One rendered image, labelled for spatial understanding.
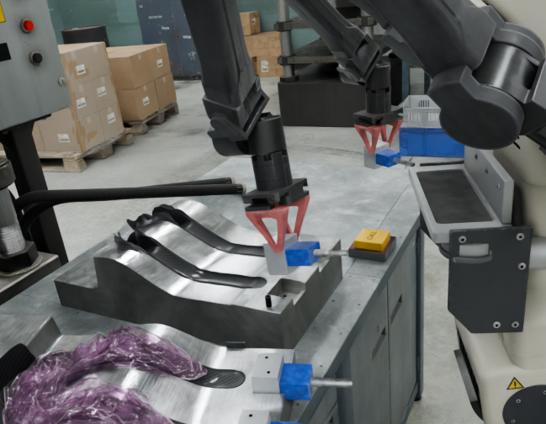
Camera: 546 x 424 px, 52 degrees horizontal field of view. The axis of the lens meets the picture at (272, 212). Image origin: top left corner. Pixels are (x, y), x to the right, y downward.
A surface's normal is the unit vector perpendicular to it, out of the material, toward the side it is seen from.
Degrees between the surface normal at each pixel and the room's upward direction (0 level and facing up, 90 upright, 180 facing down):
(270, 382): 90
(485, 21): 68
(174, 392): 28
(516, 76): 53
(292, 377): 0
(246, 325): 90
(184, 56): 90
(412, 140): 91
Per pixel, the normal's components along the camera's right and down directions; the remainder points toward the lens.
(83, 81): 0.91, -0.06
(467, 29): 0.53, -0.10
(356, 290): -0.11, -0.91
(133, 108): -0.30, 0.41
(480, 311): -0.09, 0.41
